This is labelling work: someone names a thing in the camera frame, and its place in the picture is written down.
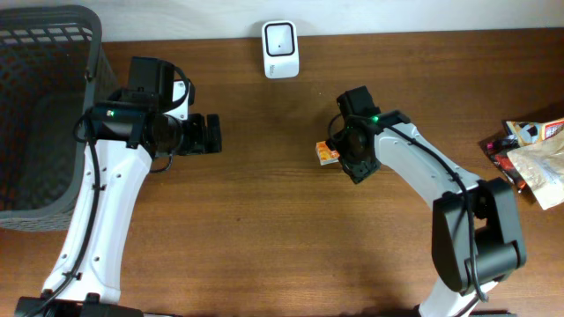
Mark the orange tissue pack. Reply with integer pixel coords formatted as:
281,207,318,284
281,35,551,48
315,141,339,166

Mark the black and red snack packet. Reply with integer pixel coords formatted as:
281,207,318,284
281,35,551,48
479,134,527,193

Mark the yellow wet wipes pack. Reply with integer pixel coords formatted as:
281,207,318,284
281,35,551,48
504,118,563,147

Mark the beige kraft paper pouch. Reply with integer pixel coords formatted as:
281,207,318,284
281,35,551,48
508,131,563,210

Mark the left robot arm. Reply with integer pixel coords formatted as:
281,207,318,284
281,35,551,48
14,56,222,317

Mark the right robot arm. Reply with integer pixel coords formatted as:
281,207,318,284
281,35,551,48
325,86,527,316

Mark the white barcode scanner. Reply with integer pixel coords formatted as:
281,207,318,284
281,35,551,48
261,20,300,79

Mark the dark grey plastic basket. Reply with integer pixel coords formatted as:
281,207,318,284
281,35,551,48
1,5,118,232

